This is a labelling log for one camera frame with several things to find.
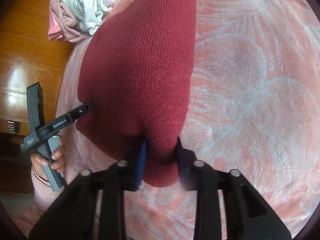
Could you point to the wooden wardrobe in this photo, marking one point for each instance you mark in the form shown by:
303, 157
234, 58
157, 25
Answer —
27, 57

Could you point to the pink garment pile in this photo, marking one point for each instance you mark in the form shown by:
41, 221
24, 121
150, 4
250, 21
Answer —
63, 24

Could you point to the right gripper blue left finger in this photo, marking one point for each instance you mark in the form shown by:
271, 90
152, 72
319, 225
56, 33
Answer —
138, 165

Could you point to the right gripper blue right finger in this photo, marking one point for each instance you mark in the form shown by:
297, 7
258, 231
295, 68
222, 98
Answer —
185, 165

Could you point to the person's left hand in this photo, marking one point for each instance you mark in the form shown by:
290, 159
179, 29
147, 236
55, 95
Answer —
59, 161

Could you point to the left forearm pink sleeve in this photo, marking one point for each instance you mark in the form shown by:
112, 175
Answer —
44, 196

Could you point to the dark red knit sweater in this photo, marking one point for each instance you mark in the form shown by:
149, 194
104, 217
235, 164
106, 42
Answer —
136, 71

